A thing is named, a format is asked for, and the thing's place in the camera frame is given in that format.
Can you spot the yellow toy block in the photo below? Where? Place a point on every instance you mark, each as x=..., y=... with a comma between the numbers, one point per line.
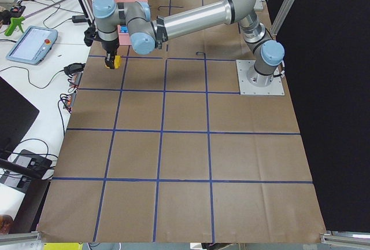
x=117, y=62

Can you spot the reacher grabber tool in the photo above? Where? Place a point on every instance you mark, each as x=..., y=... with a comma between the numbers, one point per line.
x=17, y=21

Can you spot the black power adapter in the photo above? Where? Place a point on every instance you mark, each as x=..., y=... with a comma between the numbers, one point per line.
x=78, y=19

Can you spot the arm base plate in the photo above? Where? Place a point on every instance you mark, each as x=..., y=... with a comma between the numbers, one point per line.
x=254, y=84

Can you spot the teach pendant tablet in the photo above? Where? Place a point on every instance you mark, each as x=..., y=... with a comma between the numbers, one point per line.
x=33, y=46

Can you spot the pink plastic box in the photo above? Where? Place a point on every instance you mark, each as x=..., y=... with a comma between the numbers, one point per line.
x=124, y=39

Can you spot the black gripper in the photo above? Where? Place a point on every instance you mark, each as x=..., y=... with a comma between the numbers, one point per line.
x=110, y=46

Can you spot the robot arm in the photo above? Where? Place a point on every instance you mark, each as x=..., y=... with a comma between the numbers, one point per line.
x=146, y=35

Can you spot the blue toy block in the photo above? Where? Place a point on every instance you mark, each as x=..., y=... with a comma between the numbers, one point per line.
x=123, y=29

